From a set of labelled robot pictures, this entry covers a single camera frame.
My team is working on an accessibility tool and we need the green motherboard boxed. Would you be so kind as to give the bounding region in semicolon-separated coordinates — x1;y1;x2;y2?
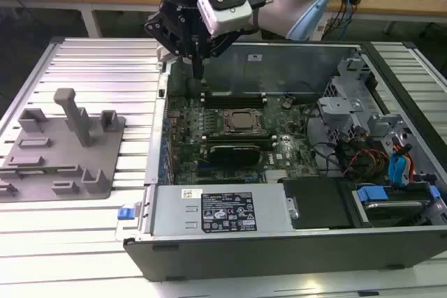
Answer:
163;94;321;186

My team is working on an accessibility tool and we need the hard disk in blue carrier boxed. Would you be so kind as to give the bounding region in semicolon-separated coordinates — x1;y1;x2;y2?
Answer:
351;186;441;230

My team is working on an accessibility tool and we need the black graphics card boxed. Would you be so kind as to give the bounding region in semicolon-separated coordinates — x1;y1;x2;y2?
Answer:
208;142;262;167

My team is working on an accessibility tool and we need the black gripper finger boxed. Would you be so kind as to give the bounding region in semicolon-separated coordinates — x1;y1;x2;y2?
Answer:
198;29;242;79
145;11;199;79

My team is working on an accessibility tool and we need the red yellow black wire bundle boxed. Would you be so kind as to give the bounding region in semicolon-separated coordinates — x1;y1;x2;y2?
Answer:
340;140;390;181

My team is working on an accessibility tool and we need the CPU socket with CPU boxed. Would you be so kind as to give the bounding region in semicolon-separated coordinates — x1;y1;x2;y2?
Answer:
222;107;269;136

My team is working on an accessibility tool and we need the silver chipset heat sink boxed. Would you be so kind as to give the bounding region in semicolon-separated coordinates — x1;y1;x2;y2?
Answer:
264;168;291;184

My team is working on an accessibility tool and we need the blue flat data wire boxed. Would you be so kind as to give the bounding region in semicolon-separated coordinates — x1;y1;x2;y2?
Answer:
388;151;413;188

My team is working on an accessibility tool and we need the grey parts rack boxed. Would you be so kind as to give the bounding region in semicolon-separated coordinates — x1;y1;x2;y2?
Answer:
0;87;127;203

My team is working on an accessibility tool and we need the open black PC case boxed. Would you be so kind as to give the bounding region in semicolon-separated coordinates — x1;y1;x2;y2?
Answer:
115;38;447;283

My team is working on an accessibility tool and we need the black RAM slot bank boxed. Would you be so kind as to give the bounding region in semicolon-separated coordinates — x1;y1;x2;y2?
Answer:
200;89;269;110
201;132;279;144

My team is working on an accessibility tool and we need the black plastic shroud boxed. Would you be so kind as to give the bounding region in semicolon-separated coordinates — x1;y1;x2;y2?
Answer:
278;177;354;231

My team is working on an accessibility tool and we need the grey power supply unit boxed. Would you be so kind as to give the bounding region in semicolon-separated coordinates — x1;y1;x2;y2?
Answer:
149;184;295;237

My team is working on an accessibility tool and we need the grey metal drive cage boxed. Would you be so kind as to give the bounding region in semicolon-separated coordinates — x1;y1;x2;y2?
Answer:
316;56;380;146

